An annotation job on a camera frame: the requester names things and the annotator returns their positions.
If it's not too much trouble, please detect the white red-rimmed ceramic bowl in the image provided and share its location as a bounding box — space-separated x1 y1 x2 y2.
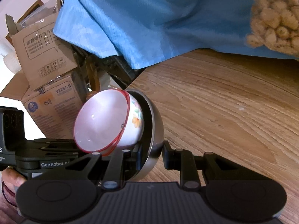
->
73 89 128 153

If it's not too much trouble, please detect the deep steel bowl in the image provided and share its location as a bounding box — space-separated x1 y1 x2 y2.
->
123 89 164 181

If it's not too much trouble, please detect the person's left hand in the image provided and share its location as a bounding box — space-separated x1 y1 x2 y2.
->
1 167 26 194

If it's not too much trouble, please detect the V2287-B cardboard box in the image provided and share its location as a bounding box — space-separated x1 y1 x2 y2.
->
21 71 88 141

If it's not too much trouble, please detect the upper cardboard box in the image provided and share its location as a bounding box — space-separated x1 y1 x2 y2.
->
6 0 78 90

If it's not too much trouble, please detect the light blue cloth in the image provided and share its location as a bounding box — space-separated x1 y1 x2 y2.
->
54 0 285 69

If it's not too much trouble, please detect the clear bag of snacks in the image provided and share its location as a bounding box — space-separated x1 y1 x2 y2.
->
246 0 298 57

